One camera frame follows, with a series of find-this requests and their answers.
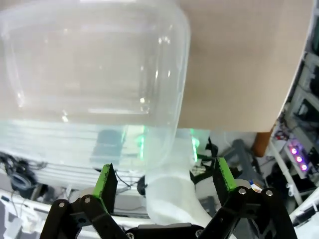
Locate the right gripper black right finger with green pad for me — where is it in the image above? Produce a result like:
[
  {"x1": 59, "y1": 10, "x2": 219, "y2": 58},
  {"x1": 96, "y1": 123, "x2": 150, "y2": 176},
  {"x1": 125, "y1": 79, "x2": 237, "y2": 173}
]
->
[{"x1": 203, "y1": 157, "x2": 299, "y2": 239}]

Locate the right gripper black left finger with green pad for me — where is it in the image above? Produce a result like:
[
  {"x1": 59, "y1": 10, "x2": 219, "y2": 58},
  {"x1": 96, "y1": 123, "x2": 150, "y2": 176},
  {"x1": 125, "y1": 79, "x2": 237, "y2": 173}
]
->
[{"x1": 41, "y1": 163, "x2": 127, "y2": 239}]

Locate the clear plastic basket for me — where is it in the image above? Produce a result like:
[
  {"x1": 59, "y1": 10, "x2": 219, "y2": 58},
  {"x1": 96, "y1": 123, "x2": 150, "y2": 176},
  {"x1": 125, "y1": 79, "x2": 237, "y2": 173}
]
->
[{"x1": 0, "y1": 0, "x2": 192, "y2": 174}]

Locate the dark monitor screen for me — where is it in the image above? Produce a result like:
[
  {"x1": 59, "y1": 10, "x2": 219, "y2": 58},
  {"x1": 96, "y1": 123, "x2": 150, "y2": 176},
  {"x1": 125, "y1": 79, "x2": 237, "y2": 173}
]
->
[{"x1": 91, "y1": 129, "x2": 126, "y2": 161}]

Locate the brown table leg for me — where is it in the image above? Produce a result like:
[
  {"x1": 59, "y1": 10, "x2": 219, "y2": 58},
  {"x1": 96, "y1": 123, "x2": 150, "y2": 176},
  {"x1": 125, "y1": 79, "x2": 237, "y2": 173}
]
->
[{"x1": 254, "y1": 131, "x2": 272, "y2": 158}]

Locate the device with purple lights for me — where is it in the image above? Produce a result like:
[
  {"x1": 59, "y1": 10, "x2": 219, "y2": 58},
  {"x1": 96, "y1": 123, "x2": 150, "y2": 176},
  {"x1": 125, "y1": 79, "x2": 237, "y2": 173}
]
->
[{"x1": 285, "y1": 140, "x2": 315, "y2": 176}]

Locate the grey metal bracket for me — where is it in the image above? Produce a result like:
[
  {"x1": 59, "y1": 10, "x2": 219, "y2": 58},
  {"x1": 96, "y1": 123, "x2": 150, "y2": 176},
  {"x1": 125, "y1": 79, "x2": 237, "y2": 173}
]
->
[{"x1": 225, "y1": 138, "x2": 263, "y2": 176}]

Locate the white metal frame bar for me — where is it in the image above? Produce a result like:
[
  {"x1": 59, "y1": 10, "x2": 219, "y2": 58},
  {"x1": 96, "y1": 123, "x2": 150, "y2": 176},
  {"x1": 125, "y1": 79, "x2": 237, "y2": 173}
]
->
[{"x1": 269, "y1": 141, "x2": 304, "y2": 206}]

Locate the black cable bundle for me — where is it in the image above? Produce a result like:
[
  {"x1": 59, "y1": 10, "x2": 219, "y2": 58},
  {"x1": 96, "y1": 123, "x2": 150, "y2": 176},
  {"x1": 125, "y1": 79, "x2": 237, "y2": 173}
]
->
[{"x1": 0, "y1": 151, "x2": 48, "y2": 191}]

